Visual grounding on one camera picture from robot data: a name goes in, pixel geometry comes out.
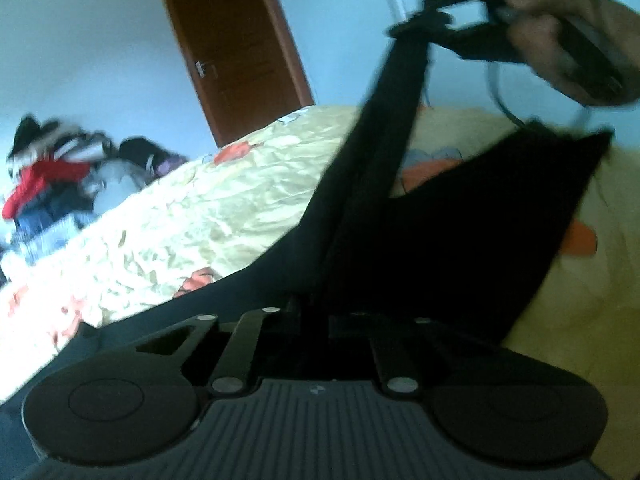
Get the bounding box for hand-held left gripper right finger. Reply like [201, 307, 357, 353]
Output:
[327, 310, 451, 396]

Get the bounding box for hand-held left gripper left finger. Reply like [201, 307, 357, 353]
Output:
[135, 300, 307, 395]

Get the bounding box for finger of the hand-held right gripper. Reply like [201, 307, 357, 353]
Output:
[388, 0, 490, 37]
[434, 22, 522, 63]

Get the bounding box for black pants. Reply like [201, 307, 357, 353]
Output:
[0, 10, 616, 411]

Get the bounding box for person's right hand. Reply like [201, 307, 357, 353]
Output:
[504, 0, 640, 108]

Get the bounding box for yellow printed bed sheet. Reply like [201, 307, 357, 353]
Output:
[0, 104, 640, 413]

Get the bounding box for brown wooden door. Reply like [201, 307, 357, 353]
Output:
[151, 0, 317, 149]

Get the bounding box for white plastic bag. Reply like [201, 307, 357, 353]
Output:
[91, 162, 148, 215]

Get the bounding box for black bag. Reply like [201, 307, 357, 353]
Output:
[119, 136, 175, 177]

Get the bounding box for pile of clothes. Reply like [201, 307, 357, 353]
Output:
[0, 114, 192, 266]

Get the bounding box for red jacket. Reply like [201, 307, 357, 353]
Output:
[2, 159, 90, 220]

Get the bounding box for black cable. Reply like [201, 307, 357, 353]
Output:
[486, 59, 593, 128]

